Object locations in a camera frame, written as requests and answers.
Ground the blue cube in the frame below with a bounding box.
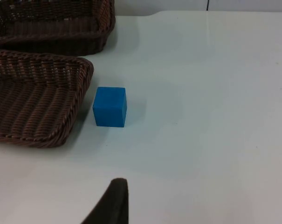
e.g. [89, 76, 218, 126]
[92, 86, 128, 128]

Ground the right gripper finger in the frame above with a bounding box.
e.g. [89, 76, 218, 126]
[80, 178, 130, 224]

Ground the dark brown wicker basket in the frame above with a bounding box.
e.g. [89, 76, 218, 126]
[0, 49, 95, 149]
[0, 0, 117, 56]

